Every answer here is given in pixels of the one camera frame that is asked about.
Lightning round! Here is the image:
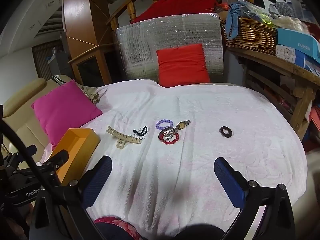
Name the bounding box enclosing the brown slatted shutter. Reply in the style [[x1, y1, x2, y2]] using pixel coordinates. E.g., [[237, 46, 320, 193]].
[[32, 41, 73, 85]]

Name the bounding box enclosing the wicker basket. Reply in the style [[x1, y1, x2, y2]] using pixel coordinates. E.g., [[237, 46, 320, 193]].
[[220, 17, 278, 55]]

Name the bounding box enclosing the brown wooden cabinet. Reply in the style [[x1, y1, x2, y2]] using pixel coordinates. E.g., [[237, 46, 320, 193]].
[[61, 0, 113, 87]]

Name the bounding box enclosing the beige knotted cord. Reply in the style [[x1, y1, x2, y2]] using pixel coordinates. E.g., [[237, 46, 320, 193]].
[[82, 85, 106, 105]]

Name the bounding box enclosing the blue cardboard box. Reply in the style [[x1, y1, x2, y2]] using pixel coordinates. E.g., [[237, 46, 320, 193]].
[[276, 28, 320, 60]]

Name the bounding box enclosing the black cable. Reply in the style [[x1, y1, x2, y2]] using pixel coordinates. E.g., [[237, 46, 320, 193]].
[[0, 119, 66, 202]]

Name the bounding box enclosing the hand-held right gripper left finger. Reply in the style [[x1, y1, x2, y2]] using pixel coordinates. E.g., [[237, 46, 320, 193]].
[[31, 155, 113, 240]]

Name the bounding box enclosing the red cushion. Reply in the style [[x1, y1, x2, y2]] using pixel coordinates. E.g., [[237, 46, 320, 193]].
[[156, 43, 211, 87]]

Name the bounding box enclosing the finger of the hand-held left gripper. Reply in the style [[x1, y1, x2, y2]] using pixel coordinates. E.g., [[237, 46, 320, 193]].
[[48, 149, 70, 171]]

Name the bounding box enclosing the silver foil insulation mat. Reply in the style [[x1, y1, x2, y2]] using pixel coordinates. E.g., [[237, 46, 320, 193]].
[[115, 13, 224, 83]]

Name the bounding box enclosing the wooden bench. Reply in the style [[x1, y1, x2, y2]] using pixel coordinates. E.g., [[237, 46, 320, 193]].
[[226, 46, 320, 134]]

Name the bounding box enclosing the pink cushion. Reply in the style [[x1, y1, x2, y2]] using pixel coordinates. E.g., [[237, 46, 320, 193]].
[[31, 79, 103, 151]]

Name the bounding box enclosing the black hair tie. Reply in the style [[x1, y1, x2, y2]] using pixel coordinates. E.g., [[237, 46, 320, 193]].
[[132, 127, 148, 137]]

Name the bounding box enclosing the wooden banister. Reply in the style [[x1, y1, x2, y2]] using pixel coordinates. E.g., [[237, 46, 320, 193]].
[[106, 0, 288, 32]]

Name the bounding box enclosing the white floral box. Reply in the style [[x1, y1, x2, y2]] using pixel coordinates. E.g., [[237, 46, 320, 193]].
[[275, 44, 320, 77]]

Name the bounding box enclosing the blue cloth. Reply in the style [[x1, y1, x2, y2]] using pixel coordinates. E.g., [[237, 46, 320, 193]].
[[224, 2, 250, 39]]

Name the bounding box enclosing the purple bead bracelet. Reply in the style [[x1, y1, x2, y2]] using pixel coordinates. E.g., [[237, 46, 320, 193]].
[[155, 119, 174, 130]]

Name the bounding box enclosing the red patterned cloth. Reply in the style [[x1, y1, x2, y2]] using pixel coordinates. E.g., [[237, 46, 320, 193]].
[[94, 217, 140, 240]]

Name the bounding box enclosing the metal wrist watch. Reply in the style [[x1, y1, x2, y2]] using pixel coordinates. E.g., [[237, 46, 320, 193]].
[[158, 120, 191, 142]]

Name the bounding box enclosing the yellow green plastic item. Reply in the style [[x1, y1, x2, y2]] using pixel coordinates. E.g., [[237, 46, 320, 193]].
[[259, 12, 275, 27]]

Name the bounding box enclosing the red bead bracelet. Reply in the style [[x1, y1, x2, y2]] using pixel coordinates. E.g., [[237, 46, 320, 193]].
[[158, 132, 180, 145]]

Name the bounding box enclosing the grey plastic bag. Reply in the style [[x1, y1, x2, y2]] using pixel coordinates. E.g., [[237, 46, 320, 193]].
[[269, 2, 297, 18]]

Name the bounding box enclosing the white pink towel blanket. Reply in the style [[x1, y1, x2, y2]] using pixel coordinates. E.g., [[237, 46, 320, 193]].
[[41, 80, 308, 238]]

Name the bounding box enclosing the black ring hair band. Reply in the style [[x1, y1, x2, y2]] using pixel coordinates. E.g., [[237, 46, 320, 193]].
[[219, 126, 233, 138]]

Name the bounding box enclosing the beige sofa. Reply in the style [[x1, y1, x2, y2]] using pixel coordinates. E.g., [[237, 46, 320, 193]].
[[0, 75, 83, 170]]

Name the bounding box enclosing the orange cardboard box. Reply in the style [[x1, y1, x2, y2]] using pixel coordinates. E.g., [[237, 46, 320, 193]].
[[49, 128, 101, 187]]

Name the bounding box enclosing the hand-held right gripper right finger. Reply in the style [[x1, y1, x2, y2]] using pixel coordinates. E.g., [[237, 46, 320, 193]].
[[214, 156, 296, 240]]

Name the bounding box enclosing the white bead bracelet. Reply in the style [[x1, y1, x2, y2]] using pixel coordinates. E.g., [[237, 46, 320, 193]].
[[132, 131, 148, 141]]

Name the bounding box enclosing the beige hair claw clip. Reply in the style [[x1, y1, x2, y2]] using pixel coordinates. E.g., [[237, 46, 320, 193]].
[[107, 125, 143, 148]]

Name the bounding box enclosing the striped cloth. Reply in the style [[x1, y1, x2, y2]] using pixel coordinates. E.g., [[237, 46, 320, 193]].
[[51, 75, 66, 87]]

